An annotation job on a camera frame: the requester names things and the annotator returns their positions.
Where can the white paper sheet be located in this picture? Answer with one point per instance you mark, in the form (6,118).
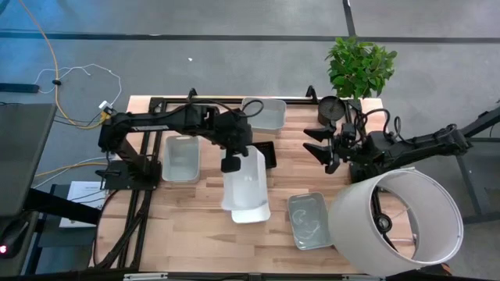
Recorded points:
(82,195)

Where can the black metal stand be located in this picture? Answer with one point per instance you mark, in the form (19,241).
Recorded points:
(468,187)

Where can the black metal table frame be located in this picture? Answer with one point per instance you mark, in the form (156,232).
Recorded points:
(176,100)

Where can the small orange object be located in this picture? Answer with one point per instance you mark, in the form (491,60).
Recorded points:
(445,268)

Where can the white plug adapter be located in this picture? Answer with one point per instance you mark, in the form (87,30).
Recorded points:
(104,104)

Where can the black plant pot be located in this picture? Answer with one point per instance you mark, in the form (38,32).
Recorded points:
(331,109)

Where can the white cylindrical lampshade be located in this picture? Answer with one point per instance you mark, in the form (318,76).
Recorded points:
(351,218)

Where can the black plastic basket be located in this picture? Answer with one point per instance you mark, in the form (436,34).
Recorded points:
(270,154)

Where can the grey plastic basket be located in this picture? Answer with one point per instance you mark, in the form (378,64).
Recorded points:
(308,222)
(269,117)

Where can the dark grey side table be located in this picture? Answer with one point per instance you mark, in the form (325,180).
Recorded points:
(23,156)

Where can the black lamp socket stand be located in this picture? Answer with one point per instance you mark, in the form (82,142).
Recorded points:
(383,223)

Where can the green leafy plant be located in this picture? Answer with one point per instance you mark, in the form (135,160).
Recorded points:
(359,66)

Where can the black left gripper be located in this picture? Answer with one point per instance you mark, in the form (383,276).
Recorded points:
(234,136)

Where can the black frame bracket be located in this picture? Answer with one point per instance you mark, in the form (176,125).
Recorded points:
(311,93)
(192,93)

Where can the white plastic basket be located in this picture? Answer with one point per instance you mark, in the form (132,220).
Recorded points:
(250,183)
(250,216)
(181,160)

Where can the black diagonal stand leg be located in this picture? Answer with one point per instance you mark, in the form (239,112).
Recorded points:
(58,205)

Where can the silver metal bracket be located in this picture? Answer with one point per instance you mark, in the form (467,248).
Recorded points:
(145,276)
(361,277)

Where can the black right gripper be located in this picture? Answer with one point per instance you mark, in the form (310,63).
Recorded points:
(345,150)

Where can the black device red light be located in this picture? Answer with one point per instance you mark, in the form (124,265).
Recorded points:
(11,238)

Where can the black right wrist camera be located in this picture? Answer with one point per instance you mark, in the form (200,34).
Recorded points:
(347,131)

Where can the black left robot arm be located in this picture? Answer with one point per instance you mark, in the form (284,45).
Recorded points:
(164,121)

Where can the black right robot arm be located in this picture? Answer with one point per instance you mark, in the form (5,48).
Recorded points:
(422,146)

